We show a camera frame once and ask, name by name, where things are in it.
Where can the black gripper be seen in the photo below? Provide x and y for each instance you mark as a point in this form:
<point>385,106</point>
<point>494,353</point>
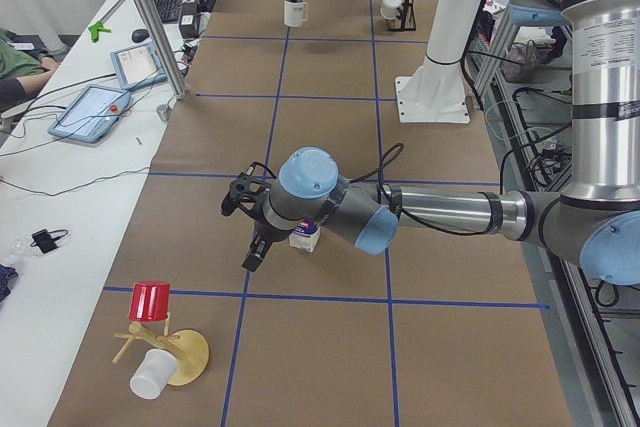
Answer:
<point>263,234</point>

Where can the white mug grey interior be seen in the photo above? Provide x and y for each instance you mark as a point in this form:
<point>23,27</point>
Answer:
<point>295,13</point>

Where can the milk carton blue white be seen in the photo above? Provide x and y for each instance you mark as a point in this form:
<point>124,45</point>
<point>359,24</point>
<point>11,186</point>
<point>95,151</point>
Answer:
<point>305,236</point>

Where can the red plastic cup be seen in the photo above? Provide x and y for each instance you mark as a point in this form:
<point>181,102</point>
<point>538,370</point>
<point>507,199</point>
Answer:
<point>150,301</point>

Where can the white cup on tree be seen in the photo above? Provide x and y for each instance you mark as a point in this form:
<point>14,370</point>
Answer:
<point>153,374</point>

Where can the white mug on rack lower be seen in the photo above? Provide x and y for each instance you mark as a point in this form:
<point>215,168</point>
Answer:
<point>389,8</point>

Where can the wooden mug tree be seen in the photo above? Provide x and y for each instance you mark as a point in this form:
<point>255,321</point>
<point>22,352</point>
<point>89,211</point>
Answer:
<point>188,346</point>

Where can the black computer mouse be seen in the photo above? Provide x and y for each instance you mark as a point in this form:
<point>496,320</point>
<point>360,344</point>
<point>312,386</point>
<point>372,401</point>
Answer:
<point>139,35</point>

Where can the teach pendant far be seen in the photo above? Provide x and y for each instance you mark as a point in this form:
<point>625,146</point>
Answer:
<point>138,66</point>

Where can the teach pendant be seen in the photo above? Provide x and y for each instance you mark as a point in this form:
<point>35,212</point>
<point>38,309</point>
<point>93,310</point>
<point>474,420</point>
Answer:
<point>138,66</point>
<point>91,115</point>

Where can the green clamp tool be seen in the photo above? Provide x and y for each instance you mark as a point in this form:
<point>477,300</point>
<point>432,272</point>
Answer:
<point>96,30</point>

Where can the teach pendant near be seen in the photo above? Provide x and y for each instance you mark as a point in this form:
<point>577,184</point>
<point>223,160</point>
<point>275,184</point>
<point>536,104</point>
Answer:
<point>91,115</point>

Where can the seated person green shirt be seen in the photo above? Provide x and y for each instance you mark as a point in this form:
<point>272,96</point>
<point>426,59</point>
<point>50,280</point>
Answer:
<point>24,73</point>

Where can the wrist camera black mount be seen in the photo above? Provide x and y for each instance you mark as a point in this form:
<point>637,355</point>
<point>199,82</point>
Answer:
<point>248,191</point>

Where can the black wire mug rack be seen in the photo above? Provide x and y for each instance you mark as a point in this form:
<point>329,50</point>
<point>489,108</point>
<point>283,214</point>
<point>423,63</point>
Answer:
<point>405,20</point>

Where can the aluminium frame post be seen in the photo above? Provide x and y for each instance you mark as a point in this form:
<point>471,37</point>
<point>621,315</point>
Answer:
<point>152,21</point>

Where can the white camera pole base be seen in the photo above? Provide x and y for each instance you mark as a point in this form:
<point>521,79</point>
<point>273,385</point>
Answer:
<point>435,92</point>

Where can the small black device with cable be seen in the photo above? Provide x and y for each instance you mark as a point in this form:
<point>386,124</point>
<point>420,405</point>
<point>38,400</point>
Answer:
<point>46,240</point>

